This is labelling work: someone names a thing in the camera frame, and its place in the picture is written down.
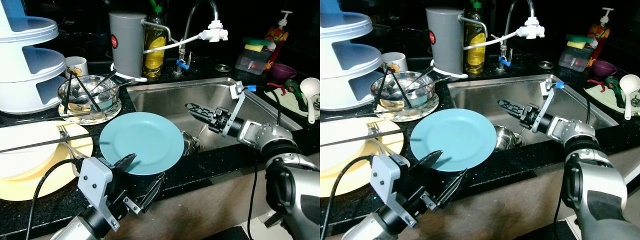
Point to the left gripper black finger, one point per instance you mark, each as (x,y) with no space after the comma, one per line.
(455,187)
(126,162)
(155,190)
(431,159)

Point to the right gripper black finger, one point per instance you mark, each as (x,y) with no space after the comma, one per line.
(200,108)
(205,119)
(515,116)
(511,104)

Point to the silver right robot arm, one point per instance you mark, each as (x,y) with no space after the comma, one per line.
(595,185)
(290,185)

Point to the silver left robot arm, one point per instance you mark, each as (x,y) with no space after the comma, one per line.
(372,227)
(80,227)

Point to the red green kitchen tool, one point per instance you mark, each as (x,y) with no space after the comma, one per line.
(295,92)
(614,86)

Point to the steel pot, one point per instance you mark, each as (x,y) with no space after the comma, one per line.
(507,139)
(190,142)

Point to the light blue plate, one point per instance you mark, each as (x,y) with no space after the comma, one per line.
(452,140)
(142,142)

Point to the stainless steel sink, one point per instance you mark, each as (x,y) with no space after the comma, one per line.
(480,95)
(165,100)

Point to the round metal sink strainer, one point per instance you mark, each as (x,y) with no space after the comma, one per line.
(546,64)
(223,68)

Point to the patterned small plate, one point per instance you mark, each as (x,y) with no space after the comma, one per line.
(107,116)
(427,111)

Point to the metal fork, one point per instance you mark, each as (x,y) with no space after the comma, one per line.
(375,131)
(64,134)

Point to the light green cloth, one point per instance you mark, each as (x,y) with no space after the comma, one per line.
(605,97)
(285,102)

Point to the clear plastic container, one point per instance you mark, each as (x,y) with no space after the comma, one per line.
(575,59)
(252,62)

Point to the yellow oil bottle green cap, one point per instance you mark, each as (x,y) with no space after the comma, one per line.
(154,50)
(475,47)

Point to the steel bowl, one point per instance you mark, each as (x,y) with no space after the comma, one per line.
(405,92)
(80,97)

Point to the pale yellow plate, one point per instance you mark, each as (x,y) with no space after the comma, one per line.
(30,187)
(345,182)

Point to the white faucet diverter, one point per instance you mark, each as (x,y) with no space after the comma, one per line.
(216,32)
(532,29)

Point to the black chopstick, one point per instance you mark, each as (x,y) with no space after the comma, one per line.
(401,87)
(66,95)
(381,90)
(86,90)

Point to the purple cup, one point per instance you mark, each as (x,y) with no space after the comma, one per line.
(283,71)
(604,68)

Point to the long thin metal rod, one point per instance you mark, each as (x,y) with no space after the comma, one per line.
(350,137)
(50,140)

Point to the metal spoon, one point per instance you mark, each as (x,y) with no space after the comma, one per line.
(102,84)
(420,79)

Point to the yellow green sponge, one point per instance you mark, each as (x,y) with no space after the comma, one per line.
(578,42)
(256,46)

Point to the chrome gooseneck faucet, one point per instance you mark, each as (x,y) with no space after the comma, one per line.
(510,20)
(190,22)

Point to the white plate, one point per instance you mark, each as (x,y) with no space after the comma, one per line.
(345,150)
(25,157)

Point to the grey water filter canister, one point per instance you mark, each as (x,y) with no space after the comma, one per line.
(445,42)
(127,45)

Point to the white plastic ladle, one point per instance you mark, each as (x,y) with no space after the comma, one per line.
(310,87)
(629,84)

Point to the orange pump soap bottle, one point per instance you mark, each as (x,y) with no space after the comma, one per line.
(600,32)
(278,37)

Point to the white printed mug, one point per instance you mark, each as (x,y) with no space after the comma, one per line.
(77,67)
(396,62)

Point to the white tiered plastic rack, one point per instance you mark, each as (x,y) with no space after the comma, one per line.
(25,60)
(345,55)

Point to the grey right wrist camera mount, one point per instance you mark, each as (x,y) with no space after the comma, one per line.
(549,102)
(240,107)

